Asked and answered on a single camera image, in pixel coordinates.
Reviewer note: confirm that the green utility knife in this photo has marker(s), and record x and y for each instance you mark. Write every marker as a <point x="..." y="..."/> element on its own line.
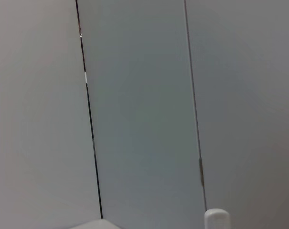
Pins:
<point x="217" y="219"/>

